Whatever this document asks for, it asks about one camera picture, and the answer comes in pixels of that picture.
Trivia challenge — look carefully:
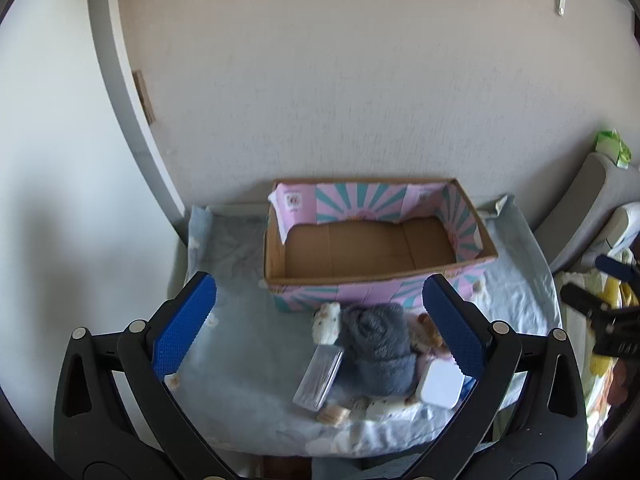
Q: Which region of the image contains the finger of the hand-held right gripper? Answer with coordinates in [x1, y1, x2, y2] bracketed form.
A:
[559, 282, 613, 323]
[595, 254, 640, 286]

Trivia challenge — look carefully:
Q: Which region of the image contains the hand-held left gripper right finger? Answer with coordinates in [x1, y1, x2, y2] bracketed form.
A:
[400, 274, 587, 480]

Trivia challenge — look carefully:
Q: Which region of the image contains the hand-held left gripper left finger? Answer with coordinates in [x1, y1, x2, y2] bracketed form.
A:
[52, 271, 236, 480]

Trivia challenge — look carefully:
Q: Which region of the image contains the brown plush toy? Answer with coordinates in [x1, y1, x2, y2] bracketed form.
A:
[407, 312, 451, 361]

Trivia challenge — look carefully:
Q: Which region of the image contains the white plastic box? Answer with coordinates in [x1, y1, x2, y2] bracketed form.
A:
[417, 357, 473, 411]

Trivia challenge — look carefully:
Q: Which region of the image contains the grey fluffy slipper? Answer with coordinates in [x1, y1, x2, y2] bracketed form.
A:
[334, 302, 418, 396]

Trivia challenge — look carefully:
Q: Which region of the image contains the pink teal striped cardboard box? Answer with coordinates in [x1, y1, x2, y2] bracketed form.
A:
[259, 177, 500, 313]

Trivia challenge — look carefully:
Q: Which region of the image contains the white plush toy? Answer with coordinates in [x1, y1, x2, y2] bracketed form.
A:
[311, 302, 343, 346]

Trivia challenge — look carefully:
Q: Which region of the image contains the clear plastic case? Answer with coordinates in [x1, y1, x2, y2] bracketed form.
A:
[292, 345, 346, 411]

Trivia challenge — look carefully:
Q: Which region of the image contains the yellow printed blanket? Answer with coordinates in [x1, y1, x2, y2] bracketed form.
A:
[555, 255, 640, 436]

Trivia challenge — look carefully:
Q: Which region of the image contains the white pillow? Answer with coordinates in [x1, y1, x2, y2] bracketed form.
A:
[582, 202, 640, 261]

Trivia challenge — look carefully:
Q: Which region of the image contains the light blue floral tablecloth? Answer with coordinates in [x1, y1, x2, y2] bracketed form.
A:
[187, 195, 563, 461]

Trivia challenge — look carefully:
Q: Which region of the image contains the grey cushion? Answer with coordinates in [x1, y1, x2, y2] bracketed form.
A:
[532, 152, 640, 273]

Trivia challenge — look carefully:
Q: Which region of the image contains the green tissue packet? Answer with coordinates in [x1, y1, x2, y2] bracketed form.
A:
[594, 129, 633, 168]

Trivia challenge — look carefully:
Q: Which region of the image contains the brown wall plate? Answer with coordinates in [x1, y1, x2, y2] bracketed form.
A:
[132, 70, 157, 125]

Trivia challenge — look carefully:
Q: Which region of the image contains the grey door frame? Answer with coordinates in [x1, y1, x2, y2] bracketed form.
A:
[85, 0, 188, 233]

